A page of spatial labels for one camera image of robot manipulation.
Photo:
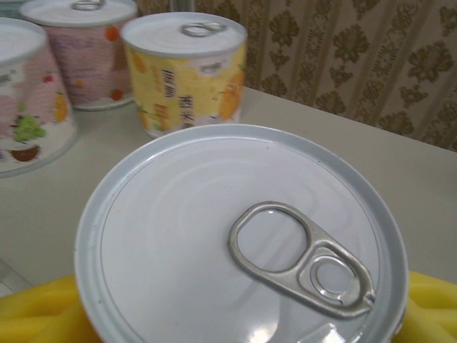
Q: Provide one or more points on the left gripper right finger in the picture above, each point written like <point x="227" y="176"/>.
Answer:
<point x="432" y="318"/>

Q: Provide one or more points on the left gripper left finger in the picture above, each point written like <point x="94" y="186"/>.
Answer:
<point x="35" y="318"/>

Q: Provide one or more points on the white lid food can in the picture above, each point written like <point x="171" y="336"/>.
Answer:
<point x="214" y="232"/>

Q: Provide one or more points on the pink label food can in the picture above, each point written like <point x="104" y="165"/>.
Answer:
<point x="85" y="60"/>
<point x="28" y="107"/>

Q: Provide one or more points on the yellow label food can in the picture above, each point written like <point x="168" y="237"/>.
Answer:
<point x="185" y="82"/>

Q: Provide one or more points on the teal label food can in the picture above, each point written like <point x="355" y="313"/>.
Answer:
<point x="10" y="7"/>

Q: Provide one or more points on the aluminium frame post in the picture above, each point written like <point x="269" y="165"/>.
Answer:
<point x="183" y="4"/>

